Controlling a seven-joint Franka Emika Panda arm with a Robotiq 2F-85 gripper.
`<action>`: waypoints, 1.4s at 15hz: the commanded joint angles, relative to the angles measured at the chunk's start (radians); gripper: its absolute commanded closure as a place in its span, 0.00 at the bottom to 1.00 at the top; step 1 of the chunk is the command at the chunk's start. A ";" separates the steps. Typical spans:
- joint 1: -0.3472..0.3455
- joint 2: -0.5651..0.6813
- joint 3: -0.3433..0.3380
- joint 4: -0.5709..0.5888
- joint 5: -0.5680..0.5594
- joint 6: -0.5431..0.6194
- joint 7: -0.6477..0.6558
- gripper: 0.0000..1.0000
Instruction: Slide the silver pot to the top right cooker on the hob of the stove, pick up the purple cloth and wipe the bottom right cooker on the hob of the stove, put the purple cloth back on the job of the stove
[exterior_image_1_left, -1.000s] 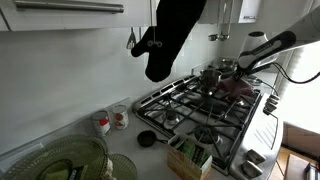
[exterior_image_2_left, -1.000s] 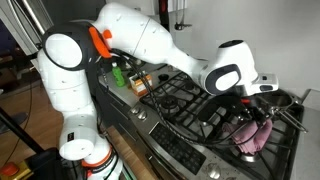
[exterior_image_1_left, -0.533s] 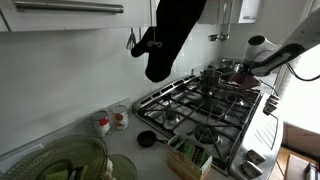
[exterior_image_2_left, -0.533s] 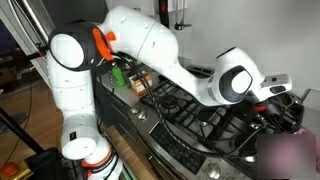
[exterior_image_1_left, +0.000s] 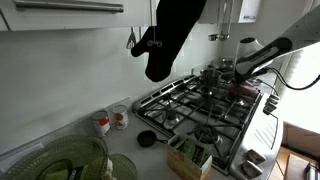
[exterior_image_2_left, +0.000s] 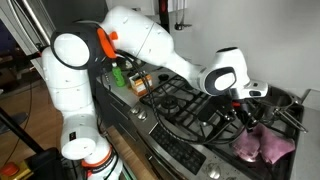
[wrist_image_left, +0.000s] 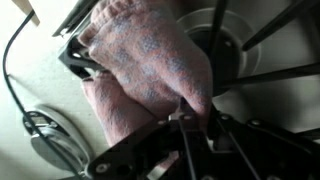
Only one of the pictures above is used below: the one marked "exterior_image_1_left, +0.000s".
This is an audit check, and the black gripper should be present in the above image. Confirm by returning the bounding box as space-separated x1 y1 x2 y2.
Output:
233 71 250 88

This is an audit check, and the pink cloth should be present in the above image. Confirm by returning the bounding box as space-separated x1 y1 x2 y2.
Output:
227 80 260 99

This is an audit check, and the silver pot with handle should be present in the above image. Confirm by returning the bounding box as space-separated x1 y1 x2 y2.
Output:
199 68 224 96

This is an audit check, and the stainless steel gas stove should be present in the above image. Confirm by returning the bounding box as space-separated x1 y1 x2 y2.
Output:
131 71 284 180

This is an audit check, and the shiny metal vessel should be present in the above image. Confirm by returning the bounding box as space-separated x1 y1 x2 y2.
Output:
216 57 236 73

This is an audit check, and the black cast iron grate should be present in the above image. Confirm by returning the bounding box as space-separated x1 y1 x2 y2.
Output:
154 85 253 148
133 95 242 174
175 74 264 122

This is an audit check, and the hanging metal ladle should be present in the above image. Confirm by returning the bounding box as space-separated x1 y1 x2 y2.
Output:
218 0 234 42

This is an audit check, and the black oven mitt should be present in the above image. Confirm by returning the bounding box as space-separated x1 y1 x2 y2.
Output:
130 0 208 83

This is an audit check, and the open cardboard tea box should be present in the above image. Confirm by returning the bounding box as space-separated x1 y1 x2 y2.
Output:
166 133 214 180

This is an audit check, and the small black skillet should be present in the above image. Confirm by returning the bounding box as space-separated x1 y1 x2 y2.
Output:
136 129 169 149

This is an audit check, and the hanging metal spatula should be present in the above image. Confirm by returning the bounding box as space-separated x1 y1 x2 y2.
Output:
125 27 138 50

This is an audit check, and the red and white tin can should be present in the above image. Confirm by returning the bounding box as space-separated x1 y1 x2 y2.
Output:
90 109 112 138
111 104 130 131

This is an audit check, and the large green glass bowl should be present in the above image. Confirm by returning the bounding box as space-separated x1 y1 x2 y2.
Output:
0 134 109 180

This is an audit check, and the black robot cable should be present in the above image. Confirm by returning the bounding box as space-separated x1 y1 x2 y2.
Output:
256 66 320 92

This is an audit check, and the gas burner with silver ring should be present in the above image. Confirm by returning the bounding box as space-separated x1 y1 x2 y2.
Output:
164 111 183 126
193 124 221 144

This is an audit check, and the hanging metal ring utensil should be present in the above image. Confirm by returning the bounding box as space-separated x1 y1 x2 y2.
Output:
146 26 164 48

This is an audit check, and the white wall cabinet with handle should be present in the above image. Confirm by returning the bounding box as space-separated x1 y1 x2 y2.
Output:
0 0 161 33

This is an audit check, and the silver cabinet handle bar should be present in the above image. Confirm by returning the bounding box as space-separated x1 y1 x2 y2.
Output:
13 0 125 14

